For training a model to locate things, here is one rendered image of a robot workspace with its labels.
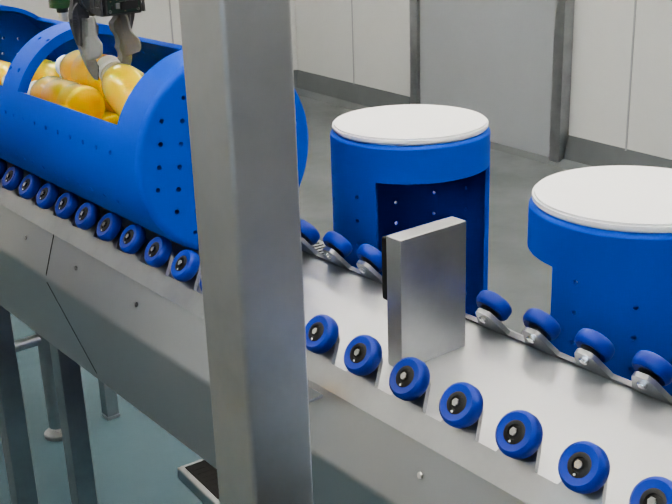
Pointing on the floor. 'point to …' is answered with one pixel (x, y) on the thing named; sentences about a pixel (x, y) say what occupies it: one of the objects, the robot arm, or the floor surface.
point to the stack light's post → (108, 402)
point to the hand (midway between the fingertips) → (107, 68)
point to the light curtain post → (249, 244)
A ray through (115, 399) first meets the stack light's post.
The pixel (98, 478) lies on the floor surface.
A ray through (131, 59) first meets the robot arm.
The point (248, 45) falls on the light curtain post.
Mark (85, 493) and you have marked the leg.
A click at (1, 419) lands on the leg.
